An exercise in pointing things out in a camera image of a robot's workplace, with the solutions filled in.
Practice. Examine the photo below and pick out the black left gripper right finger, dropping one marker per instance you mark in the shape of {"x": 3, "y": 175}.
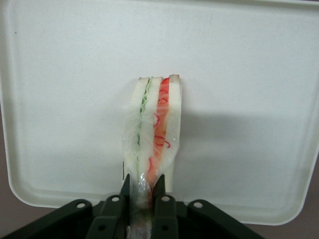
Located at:
{"x": 164, "y": 214}

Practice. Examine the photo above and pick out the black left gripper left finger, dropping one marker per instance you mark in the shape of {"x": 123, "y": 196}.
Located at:
{"x": 114, "y": 214}

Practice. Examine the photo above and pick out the triangle sandwich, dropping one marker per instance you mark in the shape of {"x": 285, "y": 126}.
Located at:
{"x": 155, "y": 119}

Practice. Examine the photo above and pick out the cream plastic tray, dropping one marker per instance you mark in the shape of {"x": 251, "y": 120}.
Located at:
{"x": 74, "y": 99}

